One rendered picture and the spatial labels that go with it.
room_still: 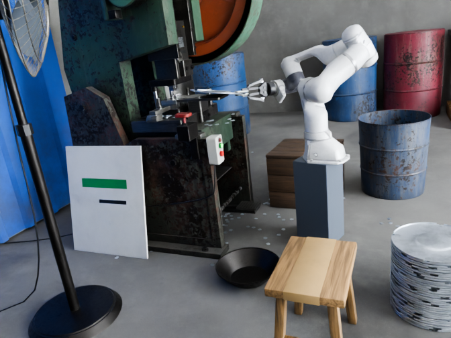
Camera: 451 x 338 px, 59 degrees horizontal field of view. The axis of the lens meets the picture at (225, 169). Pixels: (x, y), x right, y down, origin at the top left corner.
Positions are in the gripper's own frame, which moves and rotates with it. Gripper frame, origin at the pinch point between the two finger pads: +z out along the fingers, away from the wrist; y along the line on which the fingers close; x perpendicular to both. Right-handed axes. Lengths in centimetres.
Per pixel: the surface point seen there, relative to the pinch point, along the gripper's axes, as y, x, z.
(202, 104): -3.6, -5.1, 21.6
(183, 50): 24.3, -15.3, 24.5
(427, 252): -51, 108, -5
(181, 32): 33.4, -15.5, 24.4
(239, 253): -74, 32, 27
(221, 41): 27.9, -27.0, -4.9
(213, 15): 42, -32, -4
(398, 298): -71, 102, 0
